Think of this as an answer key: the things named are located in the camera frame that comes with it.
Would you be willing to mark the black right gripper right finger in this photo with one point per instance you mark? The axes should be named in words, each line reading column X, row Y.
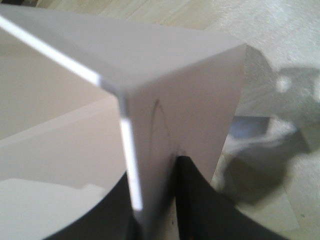
column 203, row 213

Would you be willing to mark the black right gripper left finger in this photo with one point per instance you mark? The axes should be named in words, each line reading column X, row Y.
column 111, row 219

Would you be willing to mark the white plastic trash bin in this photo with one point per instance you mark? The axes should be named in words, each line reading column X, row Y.
column 85, row 99

